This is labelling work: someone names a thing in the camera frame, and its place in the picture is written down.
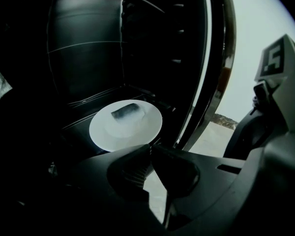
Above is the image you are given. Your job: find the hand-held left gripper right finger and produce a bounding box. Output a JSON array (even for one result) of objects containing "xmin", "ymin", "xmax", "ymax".
[{"xmin": 152, "ymin": 144, "xmax": 247, "ymax": 231}]

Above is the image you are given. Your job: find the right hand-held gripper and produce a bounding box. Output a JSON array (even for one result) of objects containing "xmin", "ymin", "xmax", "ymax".
[{"xmin": 222, "ymin": 33, "xmax": 295, "ymax": 160}]

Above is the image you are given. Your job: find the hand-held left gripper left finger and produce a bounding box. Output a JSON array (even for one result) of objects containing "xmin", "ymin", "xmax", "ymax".
[{"xmin": 61, "ymin": 143, "xmax": 168, "ymax": 236}]

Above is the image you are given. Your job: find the white round plate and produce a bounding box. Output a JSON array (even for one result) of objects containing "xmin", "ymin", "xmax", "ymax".
[{"xmin": 88, "ymin": 99, "xmax": 163, "ymax": 153}]

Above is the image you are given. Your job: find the dark food piece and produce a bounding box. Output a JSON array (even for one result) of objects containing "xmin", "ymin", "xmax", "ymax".
[{"xmin": 111, "ymin": 103, "xmax": 140, "ymax": 120}]

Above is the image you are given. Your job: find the black mini fridge cabinet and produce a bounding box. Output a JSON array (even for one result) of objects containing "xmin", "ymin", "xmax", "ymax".
[{"xmin": 0, "ymin": 0, "xmax": 237, "ymax": 162}]

